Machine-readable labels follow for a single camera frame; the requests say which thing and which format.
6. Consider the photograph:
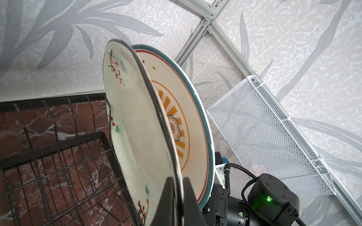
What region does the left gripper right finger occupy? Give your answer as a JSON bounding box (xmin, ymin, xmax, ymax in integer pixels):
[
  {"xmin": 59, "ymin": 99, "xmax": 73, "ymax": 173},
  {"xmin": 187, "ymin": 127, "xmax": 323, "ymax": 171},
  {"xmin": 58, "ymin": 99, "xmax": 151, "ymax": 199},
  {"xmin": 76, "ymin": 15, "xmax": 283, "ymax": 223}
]
[{"xmin": 183, "ymin": 177, "xmax": 206, "ymax": 226}]

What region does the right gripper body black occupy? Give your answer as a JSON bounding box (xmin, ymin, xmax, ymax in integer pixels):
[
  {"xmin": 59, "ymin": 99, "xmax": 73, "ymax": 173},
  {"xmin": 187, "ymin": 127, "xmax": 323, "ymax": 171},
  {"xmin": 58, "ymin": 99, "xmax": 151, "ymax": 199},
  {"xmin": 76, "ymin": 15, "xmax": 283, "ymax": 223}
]
[{"xmin": 202, "ymin": 184, "xmax": 255, "ymax": 226}]

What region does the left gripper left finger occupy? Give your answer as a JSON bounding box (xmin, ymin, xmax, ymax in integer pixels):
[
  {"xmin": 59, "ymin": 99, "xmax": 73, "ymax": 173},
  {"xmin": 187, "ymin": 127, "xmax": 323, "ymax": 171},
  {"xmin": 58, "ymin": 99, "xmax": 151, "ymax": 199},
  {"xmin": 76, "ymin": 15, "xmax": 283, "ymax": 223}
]
[{"xmin": 151, "ymin": 177, "xmax": 174, "ymax": 226}]

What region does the cream plate with plum blossoms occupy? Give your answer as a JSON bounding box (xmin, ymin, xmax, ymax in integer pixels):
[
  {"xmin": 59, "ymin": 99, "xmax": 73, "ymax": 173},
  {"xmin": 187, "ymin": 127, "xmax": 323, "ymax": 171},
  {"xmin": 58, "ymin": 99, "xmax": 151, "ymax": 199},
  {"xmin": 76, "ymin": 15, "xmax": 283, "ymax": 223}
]
[{"xmin": 103, "ymin": 39, "xmax": 184, "ymax": 226}]

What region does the sunburst plate teal rim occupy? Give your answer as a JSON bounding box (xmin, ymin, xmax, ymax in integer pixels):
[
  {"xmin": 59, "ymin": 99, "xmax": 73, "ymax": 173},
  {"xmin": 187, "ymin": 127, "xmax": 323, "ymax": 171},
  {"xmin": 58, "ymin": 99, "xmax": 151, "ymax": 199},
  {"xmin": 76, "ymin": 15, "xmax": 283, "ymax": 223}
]
[{"xmin": 132, "ymin": 44, "xmax": 215, "ymax": 210}]

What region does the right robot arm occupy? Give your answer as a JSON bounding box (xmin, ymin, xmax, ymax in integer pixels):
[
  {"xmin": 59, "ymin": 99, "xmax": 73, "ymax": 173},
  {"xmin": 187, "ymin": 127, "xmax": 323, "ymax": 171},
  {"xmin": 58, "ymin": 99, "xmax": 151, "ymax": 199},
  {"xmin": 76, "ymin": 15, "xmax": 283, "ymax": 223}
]
[{"xmin": 202, "ymin": 163, "xmax": 305, "ymax": 226}]

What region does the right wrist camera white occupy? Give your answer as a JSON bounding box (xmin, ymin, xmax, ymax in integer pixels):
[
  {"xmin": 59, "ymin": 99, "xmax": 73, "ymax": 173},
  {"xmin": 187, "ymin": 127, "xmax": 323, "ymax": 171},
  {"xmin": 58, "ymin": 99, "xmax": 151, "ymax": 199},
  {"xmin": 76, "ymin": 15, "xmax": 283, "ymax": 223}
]
[{"xmin": 215, "ymin": 152, "xmax": 227, "ymax": 189}]

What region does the white wire mesh basket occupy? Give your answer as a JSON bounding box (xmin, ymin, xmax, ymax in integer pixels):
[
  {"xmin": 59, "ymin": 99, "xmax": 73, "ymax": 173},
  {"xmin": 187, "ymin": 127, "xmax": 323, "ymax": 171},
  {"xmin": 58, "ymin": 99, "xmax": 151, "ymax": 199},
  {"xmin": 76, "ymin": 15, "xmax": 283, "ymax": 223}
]
[{"xmin": 207, "ymin": 75, "xmax": 335, "ymax": 196}]

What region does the black wire dish rack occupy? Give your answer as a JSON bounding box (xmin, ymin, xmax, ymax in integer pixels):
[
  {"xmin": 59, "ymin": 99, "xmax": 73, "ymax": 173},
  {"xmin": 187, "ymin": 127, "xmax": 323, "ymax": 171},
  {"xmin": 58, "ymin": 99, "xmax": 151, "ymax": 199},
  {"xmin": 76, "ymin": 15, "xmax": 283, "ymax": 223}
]
[{"xmin": 1, "ymin": 93, "xmax": 141, "ymax": 226}]

